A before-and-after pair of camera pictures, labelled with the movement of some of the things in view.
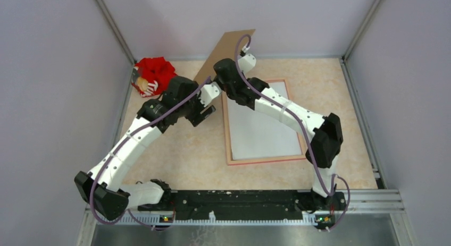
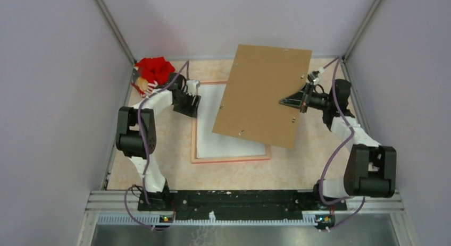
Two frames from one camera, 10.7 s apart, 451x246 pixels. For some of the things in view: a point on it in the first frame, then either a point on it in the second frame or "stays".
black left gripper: [197, 117] to [190, 110]
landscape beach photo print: [255, 134] to [211, 145]
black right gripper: [221, 86] to [301, 99]
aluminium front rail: [364, 201] stays
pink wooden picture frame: [228, 142] to [209, 160]
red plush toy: [151, 76] stays
